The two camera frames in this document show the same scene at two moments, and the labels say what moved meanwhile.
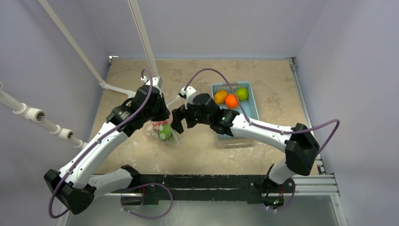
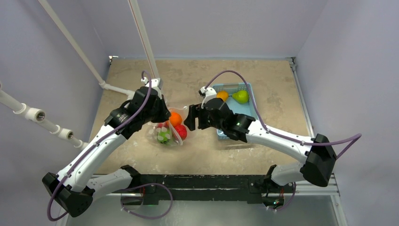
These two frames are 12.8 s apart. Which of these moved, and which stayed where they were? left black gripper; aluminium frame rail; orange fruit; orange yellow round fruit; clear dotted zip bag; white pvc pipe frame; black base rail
Moved: orange fruit; clear dotted zip bag
Stayed: white pvc pipe frame; black base rail; aluminium frame rail; orange yellow round fruit; left black gripper
